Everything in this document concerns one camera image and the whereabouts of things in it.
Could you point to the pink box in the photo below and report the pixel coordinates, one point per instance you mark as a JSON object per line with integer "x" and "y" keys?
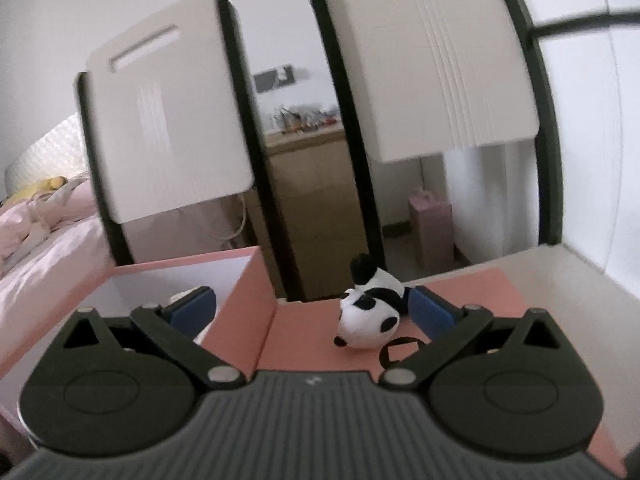
{"x": 250, "y": 310}

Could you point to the pink box lid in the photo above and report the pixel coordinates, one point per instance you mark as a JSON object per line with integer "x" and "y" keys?
{"x": 305, "y": 330}

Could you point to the yellow plush toy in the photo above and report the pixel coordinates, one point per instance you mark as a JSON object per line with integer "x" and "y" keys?
{"x": 40, "y": 186}

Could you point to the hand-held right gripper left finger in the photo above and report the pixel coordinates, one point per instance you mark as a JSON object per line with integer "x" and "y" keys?
{"x": 194, "y": 310}

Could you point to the grey wall socket panel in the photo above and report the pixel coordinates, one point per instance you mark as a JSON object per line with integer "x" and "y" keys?
{"x": 272, "y": 79}

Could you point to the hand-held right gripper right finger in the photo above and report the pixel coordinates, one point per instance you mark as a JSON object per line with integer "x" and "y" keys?
{"x": 429, "y": 312}

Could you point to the pink paper bag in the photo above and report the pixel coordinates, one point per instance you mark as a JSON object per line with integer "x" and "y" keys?
{"x": 432, "y": 230}

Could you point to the clutter of small items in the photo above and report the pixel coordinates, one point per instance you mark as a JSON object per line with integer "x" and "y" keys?
{"x": 305, "y": 116}

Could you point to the panda plush toy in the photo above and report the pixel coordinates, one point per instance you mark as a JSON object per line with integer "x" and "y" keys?
{"x": 370, "y": 312}

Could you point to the wooden cabinet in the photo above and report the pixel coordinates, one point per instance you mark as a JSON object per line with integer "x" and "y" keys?
{"x": 320, "y": 200}

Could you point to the pink bedding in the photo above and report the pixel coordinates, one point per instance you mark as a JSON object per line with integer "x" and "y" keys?
{"x": 45, "y": 250}

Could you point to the white padded headboard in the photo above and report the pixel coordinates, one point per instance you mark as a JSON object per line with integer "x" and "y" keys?
{"x": 50, "y": 150}

